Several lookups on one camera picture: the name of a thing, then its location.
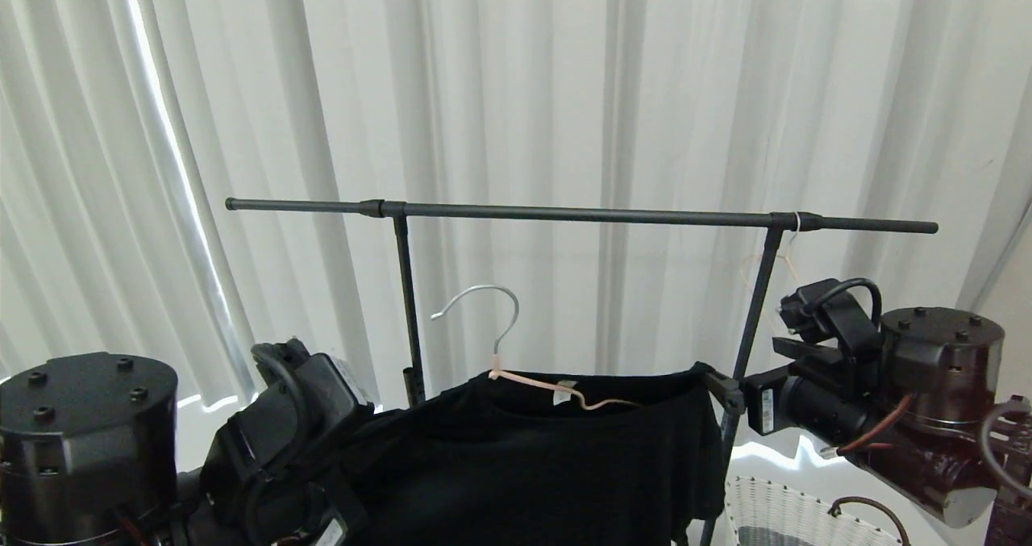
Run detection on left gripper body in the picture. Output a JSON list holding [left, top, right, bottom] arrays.
[[173, 449, 373, 546]]

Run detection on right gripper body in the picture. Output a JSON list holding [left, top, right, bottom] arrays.
[[740, 366, 884, 448]]

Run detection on black T-shirt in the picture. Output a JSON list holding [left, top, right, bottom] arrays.
[[322, 369, 726, 546]]

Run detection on pink clothes hanger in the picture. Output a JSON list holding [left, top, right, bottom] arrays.
[[430, 285, 646, 412], [740, 231, 807, 309]]

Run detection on white laundry basket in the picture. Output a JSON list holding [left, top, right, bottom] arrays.
[[723, 476, 912, 546]]

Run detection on black clothes rack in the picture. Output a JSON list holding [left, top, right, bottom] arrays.
[[225, 198, 940, 546]]

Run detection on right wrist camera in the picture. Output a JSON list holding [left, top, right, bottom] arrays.
[[772, 280, 884, 386]]

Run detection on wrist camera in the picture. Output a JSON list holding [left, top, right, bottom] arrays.
[[772, 280, 884, 386], [200, 338, 377, 490]]

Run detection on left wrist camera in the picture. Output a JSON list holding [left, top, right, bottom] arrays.
[[200, 338, 377, 490]]

